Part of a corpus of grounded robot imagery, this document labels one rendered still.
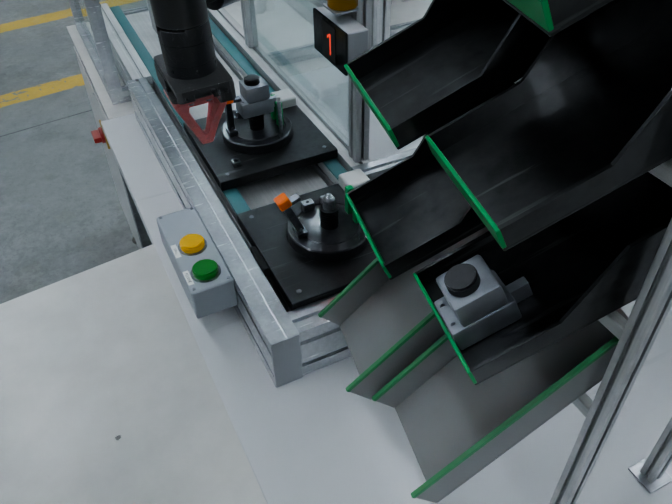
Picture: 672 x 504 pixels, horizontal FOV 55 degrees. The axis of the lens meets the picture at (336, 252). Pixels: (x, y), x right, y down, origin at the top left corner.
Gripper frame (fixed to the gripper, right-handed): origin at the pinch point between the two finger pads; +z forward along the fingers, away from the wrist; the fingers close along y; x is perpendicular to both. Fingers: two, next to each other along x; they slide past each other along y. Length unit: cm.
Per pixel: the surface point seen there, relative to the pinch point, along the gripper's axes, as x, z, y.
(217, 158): -8.3, 27.6, 35.0
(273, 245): -8.5, 27.3, 6.6
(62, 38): 5, 127, 352
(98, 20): 2, 18, 87
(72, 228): 29, 125, 158
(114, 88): 3, 35, 87
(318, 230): -15.7, 25.5, 4.5
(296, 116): -28, 28, 42
